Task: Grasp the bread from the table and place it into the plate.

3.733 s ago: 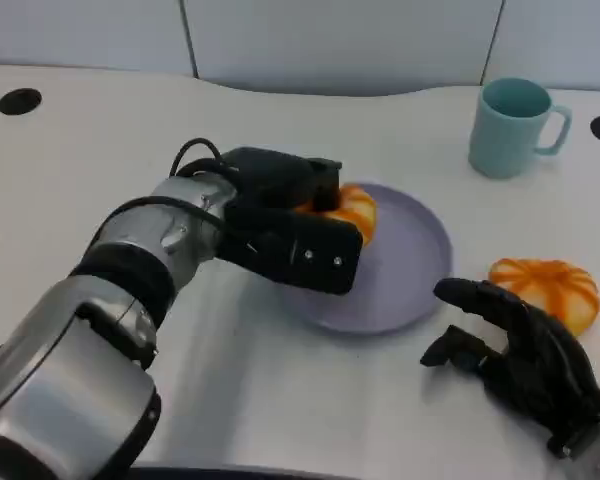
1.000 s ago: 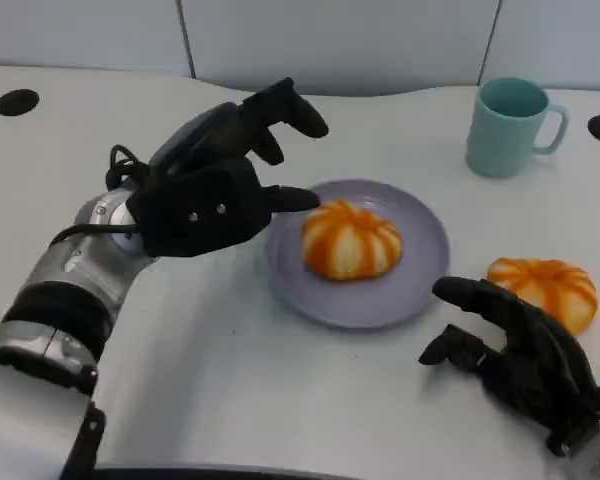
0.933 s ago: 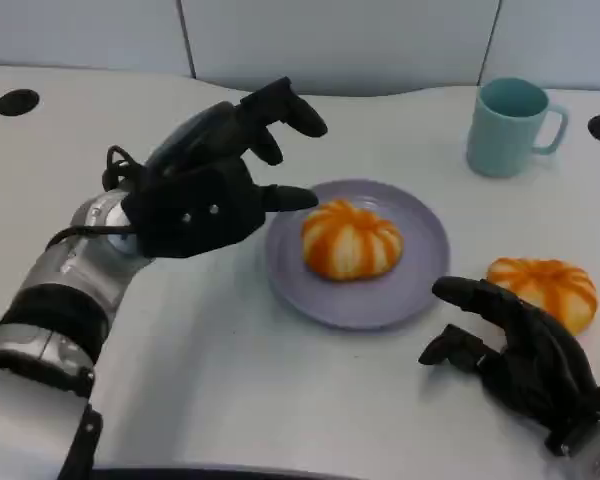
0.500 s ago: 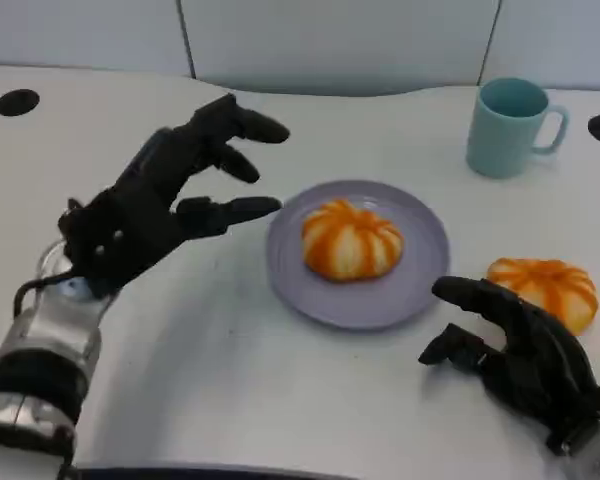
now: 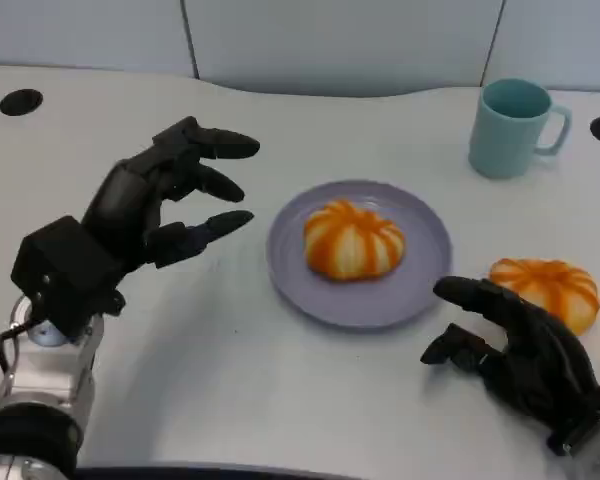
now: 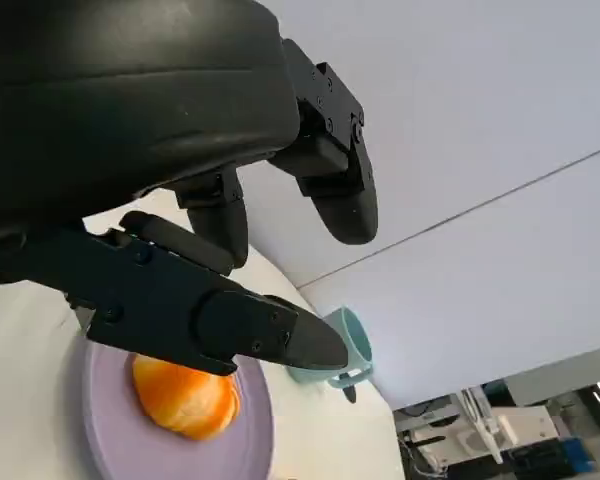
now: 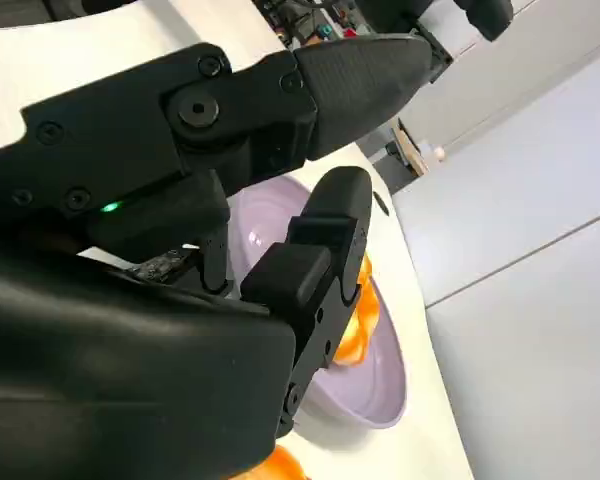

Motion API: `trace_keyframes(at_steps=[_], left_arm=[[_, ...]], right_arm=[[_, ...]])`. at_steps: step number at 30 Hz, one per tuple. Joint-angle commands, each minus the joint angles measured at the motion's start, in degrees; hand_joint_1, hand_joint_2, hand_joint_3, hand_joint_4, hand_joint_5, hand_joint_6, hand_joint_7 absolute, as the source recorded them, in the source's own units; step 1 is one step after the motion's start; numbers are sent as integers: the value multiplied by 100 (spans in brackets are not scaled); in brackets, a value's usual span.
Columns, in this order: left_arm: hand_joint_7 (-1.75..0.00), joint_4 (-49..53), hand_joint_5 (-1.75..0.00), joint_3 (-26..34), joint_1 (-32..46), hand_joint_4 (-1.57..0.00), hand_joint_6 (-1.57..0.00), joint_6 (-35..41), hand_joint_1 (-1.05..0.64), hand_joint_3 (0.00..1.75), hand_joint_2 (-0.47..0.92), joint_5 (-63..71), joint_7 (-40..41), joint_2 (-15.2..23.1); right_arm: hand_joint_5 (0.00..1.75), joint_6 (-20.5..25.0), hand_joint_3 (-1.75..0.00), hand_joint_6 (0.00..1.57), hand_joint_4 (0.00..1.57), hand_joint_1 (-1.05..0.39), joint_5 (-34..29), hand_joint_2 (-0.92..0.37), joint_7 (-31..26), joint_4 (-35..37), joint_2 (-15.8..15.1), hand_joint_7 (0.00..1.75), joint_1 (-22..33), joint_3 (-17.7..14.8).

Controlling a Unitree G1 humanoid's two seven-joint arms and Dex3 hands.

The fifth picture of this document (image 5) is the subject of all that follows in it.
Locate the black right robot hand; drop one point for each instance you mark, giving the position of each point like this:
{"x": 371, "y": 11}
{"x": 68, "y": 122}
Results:
{"x": 535, "y": 360}

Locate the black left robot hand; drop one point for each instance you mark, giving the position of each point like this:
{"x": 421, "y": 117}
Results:
{"x": 125, "y": 200}

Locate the orange and white bread roll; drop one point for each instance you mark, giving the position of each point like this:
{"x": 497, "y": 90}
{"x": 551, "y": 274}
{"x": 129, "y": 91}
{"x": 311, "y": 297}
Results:
{"x": 355, "y": 245}
{"x": 545, "y": 285}

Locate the grey partition panel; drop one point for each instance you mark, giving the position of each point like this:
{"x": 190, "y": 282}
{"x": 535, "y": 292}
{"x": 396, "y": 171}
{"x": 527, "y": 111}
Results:
{"x": 560, "y": 40}
{"x": 80, "y": 32}
{"x": 340, "y": 45}

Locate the lilac plate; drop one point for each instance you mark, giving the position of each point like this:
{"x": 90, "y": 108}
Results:
{"x": 290, "y": 260}

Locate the pale green mug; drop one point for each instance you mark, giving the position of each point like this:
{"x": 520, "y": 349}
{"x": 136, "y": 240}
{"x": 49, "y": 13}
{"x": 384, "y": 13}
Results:
{"x": 505, "y": 140}

